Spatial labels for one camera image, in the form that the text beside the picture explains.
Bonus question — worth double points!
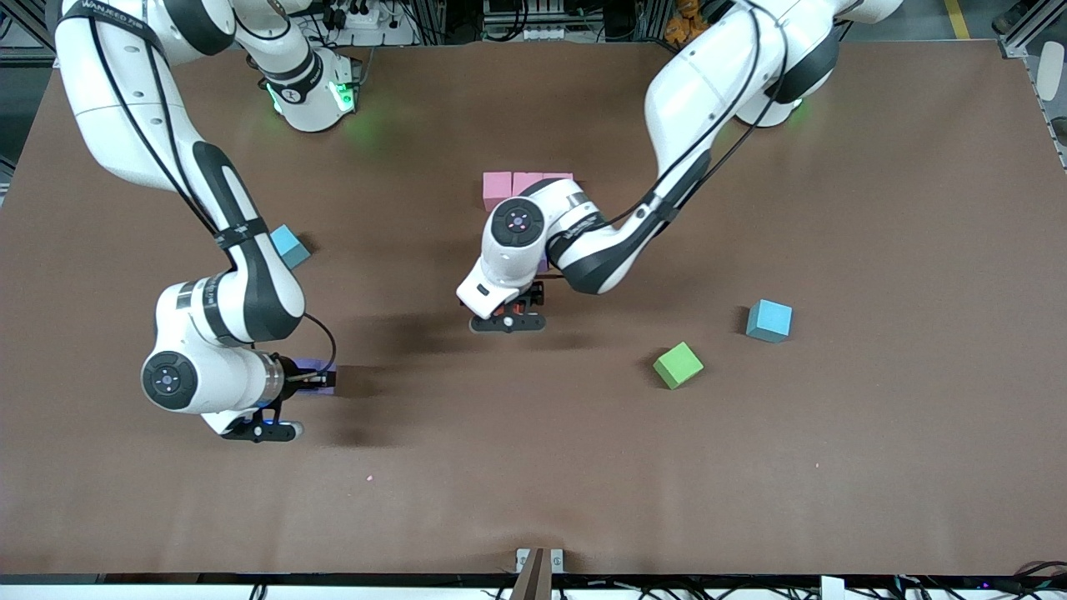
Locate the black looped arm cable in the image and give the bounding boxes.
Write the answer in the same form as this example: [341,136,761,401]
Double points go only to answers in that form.
[302,312,338,373]

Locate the metal table bracket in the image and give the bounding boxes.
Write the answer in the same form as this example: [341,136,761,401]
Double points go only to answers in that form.
[515,547,565,576]

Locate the green foam cube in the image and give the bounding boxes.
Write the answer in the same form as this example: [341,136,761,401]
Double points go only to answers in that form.
[653,342,704,391]

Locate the brown wooden strip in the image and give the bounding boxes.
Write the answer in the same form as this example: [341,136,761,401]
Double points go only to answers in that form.
[508,548,553,600]

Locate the white power strip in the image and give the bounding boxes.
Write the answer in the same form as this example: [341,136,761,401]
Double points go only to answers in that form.
[321,0,422,47]

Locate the aluminium frame profile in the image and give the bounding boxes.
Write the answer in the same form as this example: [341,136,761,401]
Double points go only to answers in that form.
[0,0,74,69]
[1000,0,1067,59]

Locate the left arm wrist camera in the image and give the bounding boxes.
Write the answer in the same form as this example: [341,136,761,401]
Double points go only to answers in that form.
[469,312,548,335]

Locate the white round plastic object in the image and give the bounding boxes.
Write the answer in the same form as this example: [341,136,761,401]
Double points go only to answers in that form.
[1036,40,1067,103]

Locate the cyan foam cube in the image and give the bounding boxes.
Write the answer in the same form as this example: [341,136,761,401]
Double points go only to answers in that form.
[271,223,312,271]
[745,299,794,344]

